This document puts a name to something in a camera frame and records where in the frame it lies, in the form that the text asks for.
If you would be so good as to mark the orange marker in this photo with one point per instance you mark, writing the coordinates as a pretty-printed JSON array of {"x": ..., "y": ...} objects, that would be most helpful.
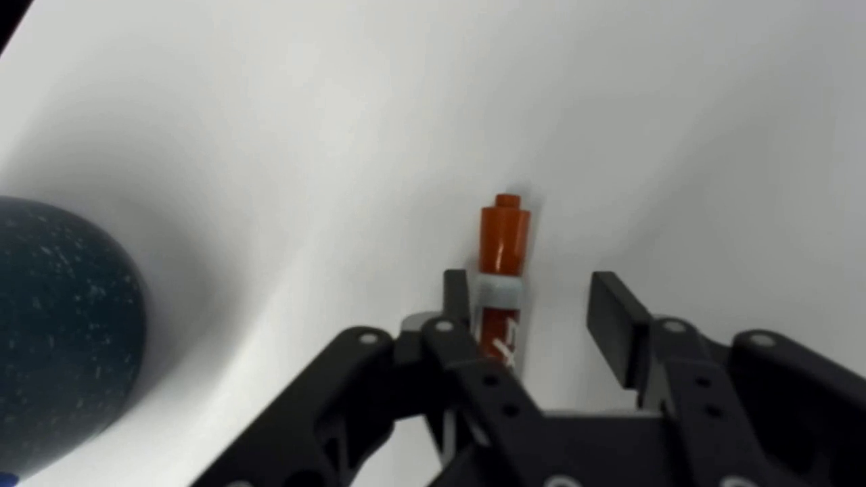
[{"x": 504, "y": 233}]

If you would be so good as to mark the short blue tape strip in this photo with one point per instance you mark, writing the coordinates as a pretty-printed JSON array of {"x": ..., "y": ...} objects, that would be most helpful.
[{"x": 5, "y": 474}]

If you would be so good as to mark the dark blue speckled mug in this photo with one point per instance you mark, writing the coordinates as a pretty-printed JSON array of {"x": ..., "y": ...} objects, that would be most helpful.
[{"x": 54, "y": 334}]

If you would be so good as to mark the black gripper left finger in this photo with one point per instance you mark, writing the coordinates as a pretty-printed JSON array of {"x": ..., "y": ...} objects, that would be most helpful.
[{"x": 469, "y": 397}]

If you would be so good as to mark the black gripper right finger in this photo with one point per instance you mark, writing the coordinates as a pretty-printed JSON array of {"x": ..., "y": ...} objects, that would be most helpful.
[{"x": 721, "y": 407}]

